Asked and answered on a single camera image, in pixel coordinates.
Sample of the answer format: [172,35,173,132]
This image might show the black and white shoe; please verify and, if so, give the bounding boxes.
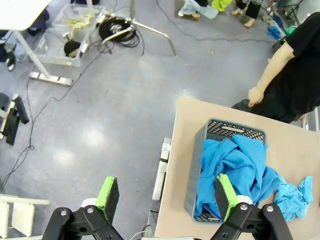
[6,43,18,73]

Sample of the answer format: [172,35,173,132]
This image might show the person in black t-shirt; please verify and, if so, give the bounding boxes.
[231,11,320,125]

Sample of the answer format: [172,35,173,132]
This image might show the white side table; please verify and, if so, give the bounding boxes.
[0,0,74,87]

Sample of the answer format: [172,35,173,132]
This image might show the green cloth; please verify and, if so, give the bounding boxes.
[283,24,300,36]

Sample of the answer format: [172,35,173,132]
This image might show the grey perforated plastic basket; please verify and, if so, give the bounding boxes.
[184,118,268,224]

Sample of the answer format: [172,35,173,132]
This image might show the person's right hand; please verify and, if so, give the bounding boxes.
[248,86,264,108]

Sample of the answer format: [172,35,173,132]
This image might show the black wig head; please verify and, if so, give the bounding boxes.
[63,34,82,59]

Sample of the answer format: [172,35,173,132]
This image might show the chrome light stand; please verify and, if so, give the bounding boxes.
[101,0,179,58]

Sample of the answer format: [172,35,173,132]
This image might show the black and white folded stand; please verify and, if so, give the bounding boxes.
[0,92,30,146]

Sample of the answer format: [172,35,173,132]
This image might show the large clear plastic bin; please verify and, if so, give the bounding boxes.
[33,4,106,68]

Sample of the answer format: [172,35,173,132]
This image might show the light blue garment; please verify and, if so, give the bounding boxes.
[273,175,314,223]

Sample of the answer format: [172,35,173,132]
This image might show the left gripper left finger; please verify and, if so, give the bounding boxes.
[43,176,126,240]

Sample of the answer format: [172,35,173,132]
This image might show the pale yellow cloth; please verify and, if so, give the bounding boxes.
[65,12,96,35]

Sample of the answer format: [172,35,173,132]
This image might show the blue cloth pile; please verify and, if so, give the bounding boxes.
[265,23,285,41]

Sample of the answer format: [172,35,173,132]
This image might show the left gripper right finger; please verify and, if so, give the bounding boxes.
[209,174,295,240]

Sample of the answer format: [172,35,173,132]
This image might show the light blue jeans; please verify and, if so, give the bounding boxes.
[178,0,219,20]

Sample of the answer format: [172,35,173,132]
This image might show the person's right forearm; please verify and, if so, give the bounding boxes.
[255,53,285,91]

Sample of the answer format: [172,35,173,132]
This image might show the white table leg frame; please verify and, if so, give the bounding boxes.
[151,136,173,201]

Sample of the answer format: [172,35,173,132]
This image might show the white metal frame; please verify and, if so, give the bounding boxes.
[0,193,51,238]

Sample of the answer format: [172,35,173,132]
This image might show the long black floor cable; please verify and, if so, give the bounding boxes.
[0,44,106,195]

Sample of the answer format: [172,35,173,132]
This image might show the black cable coil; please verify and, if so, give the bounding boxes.
[98,13,141,49]

